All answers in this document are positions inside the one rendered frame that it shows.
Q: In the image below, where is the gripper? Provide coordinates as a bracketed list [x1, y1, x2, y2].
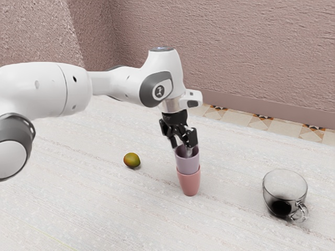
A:
[159, 109, 199, 156]

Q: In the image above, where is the green orange fruit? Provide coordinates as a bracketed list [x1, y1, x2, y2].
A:
[123, 152, 141, 169]

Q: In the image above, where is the clear glass cup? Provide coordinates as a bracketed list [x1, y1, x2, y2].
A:
[262, 168, 310, 224]

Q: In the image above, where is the pink cup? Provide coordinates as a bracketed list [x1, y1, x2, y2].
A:
[175, 164, 202, 197]

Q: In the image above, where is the lilac cup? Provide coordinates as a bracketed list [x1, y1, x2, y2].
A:
[174, 145, 200, 175]

